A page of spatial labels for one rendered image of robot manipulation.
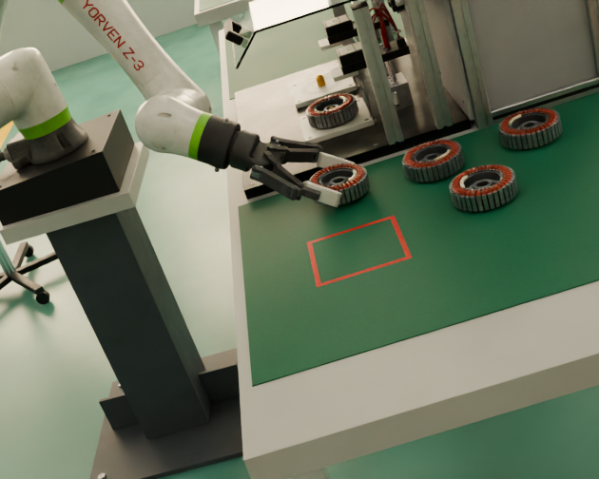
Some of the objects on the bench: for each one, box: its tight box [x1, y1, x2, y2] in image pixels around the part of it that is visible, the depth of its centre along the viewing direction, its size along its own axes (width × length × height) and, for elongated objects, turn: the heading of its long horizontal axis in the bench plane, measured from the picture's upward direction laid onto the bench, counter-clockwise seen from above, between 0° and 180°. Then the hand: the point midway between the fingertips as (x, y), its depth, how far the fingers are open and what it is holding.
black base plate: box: [235, 37, 472, 200], centre depth 215 cm, size 47×64×2 cm
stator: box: [309, 163, 370, 206], centre depth 175 cm, size 11×11×4 cm
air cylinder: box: [387, 72, 414, 110], centre depth 202 cm, size 5×8×6 cm
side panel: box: [449, 0, 599, 129], centre depth 177 cm, size 28×3×32 cm, turn 124°
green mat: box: [238, 86, 599, 387], centre depth 157 cm, size 94×61×1 cm, turn 124°
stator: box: [402, 140, 465, 182], centre depth 173 cm, size 11×11×4 cm
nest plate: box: [299, 98, 375, 144], centre depth 203 cm, size 15×15×1 cm
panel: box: [400, 0, 475, 121], centre depth 206 cm, size 1×66×30 cm, turn 34°
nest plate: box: [290, 72, 357, 109], centre depth 225 cm, size 15×15×1 cm
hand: (337, 181), depth 175 cm, fingers closed on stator, 11 cm apart
